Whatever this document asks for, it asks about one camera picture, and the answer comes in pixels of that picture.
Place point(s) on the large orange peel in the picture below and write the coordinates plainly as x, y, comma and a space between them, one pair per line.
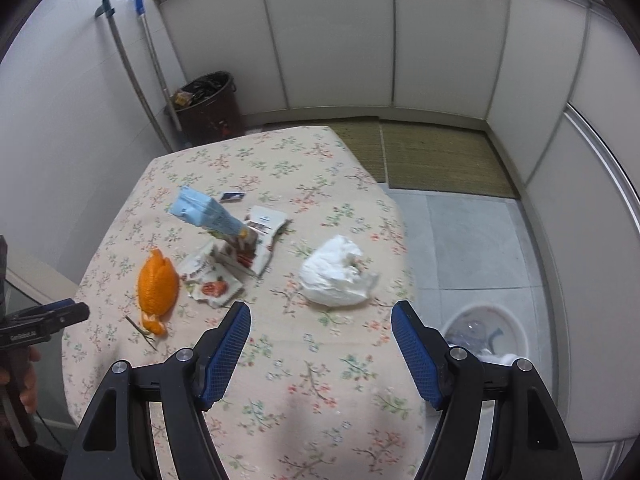
157, 282

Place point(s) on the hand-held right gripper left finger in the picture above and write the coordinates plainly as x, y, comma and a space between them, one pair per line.
225, 355

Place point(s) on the white tissue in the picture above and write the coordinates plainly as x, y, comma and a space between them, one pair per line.
330, 270

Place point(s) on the white fruit-print wrapper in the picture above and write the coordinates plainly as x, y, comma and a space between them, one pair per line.
210, 282

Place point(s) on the red and white snack wrapper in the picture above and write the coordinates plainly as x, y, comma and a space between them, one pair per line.
267, 222

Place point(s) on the small light blue milk carton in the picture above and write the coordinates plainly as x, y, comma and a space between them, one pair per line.
200, 207

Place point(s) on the large green floor mat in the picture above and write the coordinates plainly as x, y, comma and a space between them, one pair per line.
445, 160

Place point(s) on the small orange peel piece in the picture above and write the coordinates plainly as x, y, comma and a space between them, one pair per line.
152, 326

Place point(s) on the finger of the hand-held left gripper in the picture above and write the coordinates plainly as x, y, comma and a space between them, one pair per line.
62, 304
75, 314

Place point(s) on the small dark wrapper scrap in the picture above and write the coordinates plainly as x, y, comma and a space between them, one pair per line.
231, 197

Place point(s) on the small green floor mat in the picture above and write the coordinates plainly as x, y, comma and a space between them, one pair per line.
362, 147

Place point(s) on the person's left hand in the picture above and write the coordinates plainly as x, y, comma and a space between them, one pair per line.
30, 395

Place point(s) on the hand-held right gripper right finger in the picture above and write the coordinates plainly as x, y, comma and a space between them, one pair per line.
415, 355

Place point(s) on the floral tablecloth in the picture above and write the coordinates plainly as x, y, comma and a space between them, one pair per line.
300, 385

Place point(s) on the white kitchen cabinet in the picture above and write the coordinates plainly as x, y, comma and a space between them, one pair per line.
340, 35

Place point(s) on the brown trash can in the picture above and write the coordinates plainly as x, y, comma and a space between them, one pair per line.
210, 115

